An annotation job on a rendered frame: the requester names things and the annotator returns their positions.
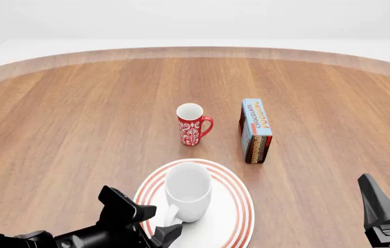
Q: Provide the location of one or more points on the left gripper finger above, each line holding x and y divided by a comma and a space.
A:
146, 212
166, 235

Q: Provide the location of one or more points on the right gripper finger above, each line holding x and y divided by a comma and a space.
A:
379, 204

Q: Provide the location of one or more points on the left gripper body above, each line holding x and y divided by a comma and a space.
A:
141, 236

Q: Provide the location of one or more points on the white plate with red rings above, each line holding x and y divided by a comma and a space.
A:
229, 206

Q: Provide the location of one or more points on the red mug with white pattern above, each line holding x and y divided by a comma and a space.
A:
189, 131

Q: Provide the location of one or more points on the chocolate pudding box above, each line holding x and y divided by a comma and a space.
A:
257, 124

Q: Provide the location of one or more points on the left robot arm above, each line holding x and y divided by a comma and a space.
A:
84, 237

